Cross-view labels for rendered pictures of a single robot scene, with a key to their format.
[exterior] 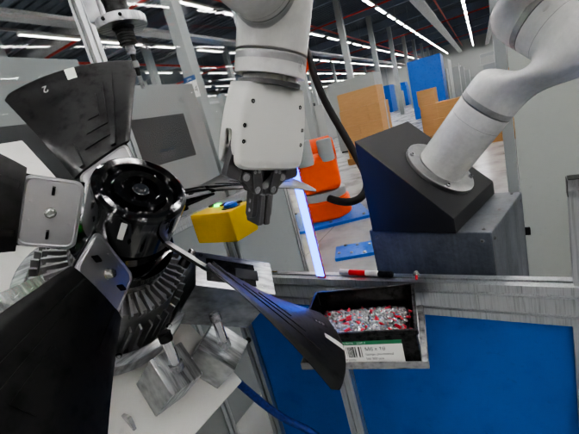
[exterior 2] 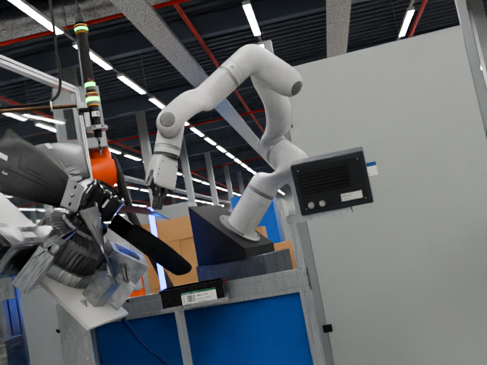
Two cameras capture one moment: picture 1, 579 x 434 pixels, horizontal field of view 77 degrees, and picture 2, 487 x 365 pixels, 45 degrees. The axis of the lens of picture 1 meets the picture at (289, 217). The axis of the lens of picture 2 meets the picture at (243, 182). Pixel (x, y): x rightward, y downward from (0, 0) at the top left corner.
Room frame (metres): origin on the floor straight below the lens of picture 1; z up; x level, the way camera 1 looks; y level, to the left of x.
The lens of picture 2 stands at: (-1.37, 0.52, 0.99)
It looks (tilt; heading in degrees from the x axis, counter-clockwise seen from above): 6 degrees up; 337
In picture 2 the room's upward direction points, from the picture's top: 11 degrees counter-clockwise
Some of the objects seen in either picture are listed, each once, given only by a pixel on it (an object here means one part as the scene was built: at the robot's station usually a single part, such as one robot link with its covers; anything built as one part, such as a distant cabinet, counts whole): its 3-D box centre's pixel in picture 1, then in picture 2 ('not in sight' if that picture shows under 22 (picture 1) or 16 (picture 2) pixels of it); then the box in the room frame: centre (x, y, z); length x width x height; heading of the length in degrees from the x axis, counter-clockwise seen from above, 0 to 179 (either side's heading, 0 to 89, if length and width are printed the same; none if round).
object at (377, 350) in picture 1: (361, 323); (193, 294); (0.64, -0.09, 0.85); 0.22 x 0.17 x 0.07; 70
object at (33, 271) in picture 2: not in sight; (38, 266); (0.34, 0.42, 1.03); 0.15 x 0.10 x 0.14; 54
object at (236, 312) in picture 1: (223, 292); (117, 267); (0.64, 0.16, 0.98); 0.20 x 0.16 x 0.20; 54
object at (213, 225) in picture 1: (225, 224); not in sight; (1.05, 0.19, 1.02); 0.16 x 0.10 x 0.11; 54
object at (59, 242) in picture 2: not in sight; (55, 243); (0.31, 0.37, 1.08); 0.07 x 0.04 x 0.06; 155
